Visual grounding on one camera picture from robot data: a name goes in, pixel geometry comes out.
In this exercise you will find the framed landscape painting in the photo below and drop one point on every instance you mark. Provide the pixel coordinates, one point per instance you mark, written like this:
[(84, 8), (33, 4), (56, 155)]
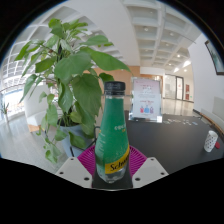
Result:
[(217, 60)]

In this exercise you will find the potted green plant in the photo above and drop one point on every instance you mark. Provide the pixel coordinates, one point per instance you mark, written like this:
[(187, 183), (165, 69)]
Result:
[(76, 66)]

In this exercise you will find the white polka-dot mug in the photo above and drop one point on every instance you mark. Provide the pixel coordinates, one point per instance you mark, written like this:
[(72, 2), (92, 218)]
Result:
[(210, 141)]

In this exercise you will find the long white bench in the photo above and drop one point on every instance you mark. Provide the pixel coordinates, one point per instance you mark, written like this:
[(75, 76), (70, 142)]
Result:
[(213, 115)]

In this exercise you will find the clear acrylic sign stand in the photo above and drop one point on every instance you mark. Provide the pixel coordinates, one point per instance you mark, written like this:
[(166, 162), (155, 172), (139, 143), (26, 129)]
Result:
[(146, 100)]

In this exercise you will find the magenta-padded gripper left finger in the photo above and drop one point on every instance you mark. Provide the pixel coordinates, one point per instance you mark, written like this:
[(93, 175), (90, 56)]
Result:
[(75, 171)]

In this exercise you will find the green drink bottle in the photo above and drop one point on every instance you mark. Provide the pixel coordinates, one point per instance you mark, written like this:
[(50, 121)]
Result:
[(111, 133)]

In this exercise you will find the ceiling lights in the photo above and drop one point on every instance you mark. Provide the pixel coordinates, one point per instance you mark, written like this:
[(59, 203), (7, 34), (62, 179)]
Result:
[(181, 63)]

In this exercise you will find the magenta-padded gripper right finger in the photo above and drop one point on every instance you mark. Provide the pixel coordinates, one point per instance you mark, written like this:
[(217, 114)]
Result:
[(148, 171)]

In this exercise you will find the glass entrance doors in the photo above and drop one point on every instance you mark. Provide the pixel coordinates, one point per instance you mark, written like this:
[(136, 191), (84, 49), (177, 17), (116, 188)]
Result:
[(173, 87)]

